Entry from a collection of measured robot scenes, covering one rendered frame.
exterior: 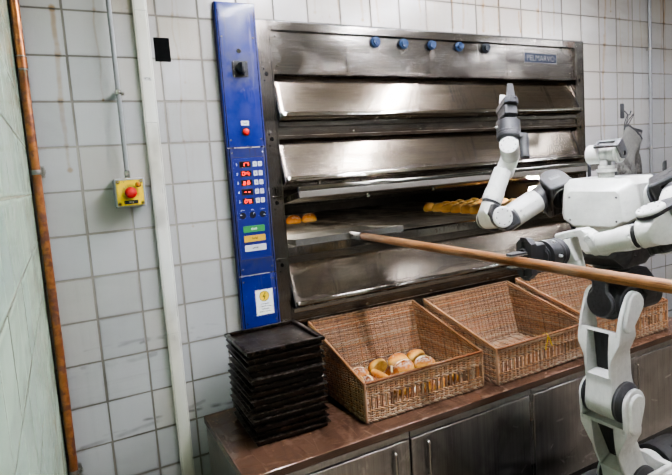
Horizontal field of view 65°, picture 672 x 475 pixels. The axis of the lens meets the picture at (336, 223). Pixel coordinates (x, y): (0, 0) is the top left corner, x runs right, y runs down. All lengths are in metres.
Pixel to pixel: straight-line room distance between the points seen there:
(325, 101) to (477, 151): 0.87
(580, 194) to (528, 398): 0.88
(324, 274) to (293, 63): 0.90
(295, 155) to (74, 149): 0.83
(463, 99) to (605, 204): 1.06
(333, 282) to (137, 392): 0.89
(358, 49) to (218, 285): 1.18
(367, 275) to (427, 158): 0.63
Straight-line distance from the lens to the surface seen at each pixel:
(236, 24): 2.21
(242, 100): 2.15
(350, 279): 2.38
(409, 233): 2.53
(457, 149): 2.71
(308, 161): 2.26
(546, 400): 2.49
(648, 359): 3.00
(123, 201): 1.99
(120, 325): 2.12
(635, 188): 1.93
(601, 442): 2.32
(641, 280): 1.38
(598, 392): 2.15
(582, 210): 1.99
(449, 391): 2.20
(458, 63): 2.78
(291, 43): 2.32
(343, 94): 2.38
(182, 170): 2.09
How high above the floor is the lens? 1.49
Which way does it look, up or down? 6 degrees down
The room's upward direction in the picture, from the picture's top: 4 degrees counter-clockwise
